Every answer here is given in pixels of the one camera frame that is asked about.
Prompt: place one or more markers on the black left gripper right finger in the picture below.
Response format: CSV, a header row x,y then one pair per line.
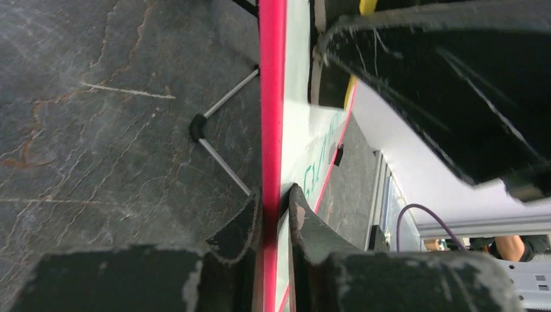
x,y
330,274

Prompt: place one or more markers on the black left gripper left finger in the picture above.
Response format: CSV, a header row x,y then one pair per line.
x,y
217,274

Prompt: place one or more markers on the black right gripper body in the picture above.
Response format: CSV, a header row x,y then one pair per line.
x,y
471,79

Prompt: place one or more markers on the whiteboard wire stand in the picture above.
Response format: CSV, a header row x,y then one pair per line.
x,y
229,131

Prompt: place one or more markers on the pink framed whiteboard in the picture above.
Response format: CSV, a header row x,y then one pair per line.
x,y
299,141

